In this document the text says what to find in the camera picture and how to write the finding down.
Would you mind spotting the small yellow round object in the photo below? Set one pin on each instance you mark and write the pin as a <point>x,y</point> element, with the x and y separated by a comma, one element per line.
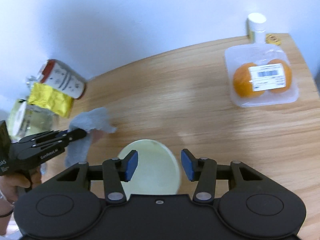
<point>273,39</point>

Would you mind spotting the clear plastic fruit tray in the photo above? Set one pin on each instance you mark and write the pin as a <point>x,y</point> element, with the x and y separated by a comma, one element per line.
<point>264,75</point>

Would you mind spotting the clear glass jar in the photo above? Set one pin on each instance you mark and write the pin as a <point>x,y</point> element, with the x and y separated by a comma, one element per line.
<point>25,120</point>

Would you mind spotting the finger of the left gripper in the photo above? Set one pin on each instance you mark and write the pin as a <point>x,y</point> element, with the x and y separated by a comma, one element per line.
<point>73,135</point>
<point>48,135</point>

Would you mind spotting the white red lidded tumbler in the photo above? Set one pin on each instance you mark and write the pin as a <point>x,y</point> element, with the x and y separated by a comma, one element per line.
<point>61,77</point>

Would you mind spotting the small white capped bottle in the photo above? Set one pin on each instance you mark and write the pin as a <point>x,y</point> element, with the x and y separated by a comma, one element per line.
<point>257,27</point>

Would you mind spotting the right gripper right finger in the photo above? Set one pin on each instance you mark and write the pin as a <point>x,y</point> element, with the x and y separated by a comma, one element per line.
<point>203,171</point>

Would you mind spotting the person's left hand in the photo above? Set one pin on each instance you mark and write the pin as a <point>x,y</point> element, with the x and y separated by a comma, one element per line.
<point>10,183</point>

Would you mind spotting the grey pink cleaning cloth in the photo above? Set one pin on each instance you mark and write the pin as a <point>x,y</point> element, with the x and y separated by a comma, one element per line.
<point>95,123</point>

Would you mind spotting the pale green bowl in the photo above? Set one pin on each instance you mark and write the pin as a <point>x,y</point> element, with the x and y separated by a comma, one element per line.
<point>157,172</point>

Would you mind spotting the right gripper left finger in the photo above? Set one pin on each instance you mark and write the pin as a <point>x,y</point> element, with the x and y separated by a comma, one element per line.
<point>115,171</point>

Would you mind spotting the orange mandarin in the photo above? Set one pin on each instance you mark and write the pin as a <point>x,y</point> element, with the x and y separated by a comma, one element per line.
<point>242,82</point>
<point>284,80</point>

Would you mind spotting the yellow crumpled paper bag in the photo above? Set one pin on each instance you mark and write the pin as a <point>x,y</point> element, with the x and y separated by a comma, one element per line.
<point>48,98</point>

